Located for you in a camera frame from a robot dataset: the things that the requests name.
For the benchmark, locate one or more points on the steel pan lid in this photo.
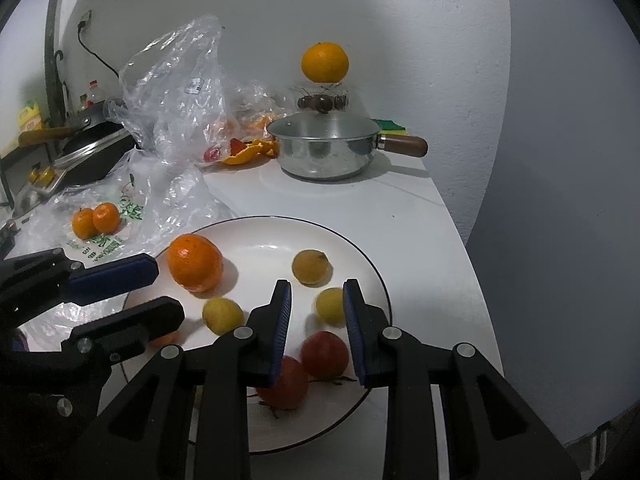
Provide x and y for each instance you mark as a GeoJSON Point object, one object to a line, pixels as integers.
{"type": "Point", "coordinates": [25, 200]}

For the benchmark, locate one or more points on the orange peel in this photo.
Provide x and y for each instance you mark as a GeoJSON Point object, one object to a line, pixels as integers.
{"type": "Point", "coordinates": [250, 151]}

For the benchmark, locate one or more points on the black metal rack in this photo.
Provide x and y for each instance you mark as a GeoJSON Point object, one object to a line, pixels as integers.
{"type": "Point", "coordinates": [10, 160]}

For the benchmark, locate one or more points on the wall outlet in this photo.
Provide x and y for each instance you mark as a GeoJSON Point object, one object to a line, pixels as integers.
{"type": "Point", "coordinates": [86, 16]}

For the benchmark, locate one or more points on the large red tomato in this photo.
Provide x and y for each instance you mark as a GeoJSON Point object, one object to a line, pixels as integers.
{"type": "Point", "coordinates": [325, 355]}

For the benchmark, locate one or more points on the dark vertical pipe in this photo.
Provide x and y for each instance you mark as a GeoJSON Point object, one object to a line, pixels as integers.
{"type": "Point", "coordinates": [50, 40]}

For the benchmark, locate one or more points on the steel gas stove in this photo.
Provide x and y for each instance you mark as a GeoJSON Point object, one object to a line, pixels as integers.
{"type": "Point", "coordinates": [85, 165]}

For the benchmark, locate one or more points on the white plate with dark rim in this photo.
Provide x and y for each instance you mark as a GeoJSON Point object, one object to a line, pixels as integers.
{"type": "Point", "coordinates": [270, 242]}

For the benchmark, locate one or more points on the brownish yellow fruit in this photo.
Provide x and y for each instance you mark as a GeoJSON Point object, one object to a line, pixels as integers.
{"type": "Point", "coordinates": [310, 267]}

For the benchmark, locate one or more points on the small yellow fruit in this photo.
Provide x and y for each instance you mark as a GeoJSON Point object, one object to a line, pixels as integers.
{"type": "Point", "coordinates": [330, 305]}
{"type": "Point", "coordinates": [222, 315]}

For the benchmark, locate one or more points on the large orange mandarin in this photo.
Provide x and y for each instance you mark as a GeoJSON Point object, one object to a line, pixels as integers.
{"type": "Point", "coordinates": [195, 262]}

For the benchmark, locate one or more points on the yellow plastic bottle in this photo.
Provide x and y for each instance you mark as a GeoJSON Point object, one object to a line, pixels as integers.
{"type": "Point", "coordinates": [30, 117]}

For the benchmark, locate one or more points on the green and yellow sponge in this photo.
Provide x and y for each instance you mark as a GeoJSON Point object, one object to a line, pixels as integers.
{"type": "Point", "coordinates": [392, 125]}

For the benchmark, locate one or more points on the small red fruit piece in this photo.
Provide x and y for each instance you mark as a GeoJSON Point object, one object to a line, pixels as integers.
{"type": "Point", "coordinates": [214, 154]}

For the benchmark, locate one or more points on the printed plastic bag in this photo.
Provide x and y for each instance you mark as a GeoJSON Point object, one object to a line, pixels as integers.
{"type": "Point", "coordinates": [165, 200]}

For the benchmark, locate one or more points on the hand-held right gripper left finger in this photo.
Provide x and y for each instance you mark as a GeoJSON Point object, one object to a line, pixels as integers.
{"type": "Point", "coordinates": [280, 330]}

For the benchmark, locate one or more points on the clear plastic bag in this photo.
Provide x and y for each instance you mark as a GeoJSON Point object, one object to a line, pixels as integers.
{"type": "Point", "coordinates": [170, 85]}

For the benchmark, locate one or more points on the orange with green stem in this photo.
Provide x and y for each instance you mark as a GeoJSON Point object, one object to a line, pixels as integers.
{"type": "Point", "coordinates": [325, 62]}

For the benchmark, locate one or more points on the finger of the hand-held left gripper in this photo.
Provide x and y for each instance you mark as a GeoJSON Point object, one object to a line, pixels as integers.
{"type": "Point", "coordinates": [112, 272]}
{"type": "Point", "coordinates": [150, 317]}

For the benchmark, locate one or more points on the pile of dark red dates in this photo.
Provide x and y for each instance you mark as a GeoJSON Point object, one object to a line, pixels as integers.
{"type": "Point", "coordinates": [306, 102]}

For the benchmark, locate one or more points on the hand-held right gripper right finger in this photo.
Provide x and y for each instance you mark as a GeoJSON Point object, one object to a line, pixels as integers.
{"type": "Point", "coordinates": [355, 332]}

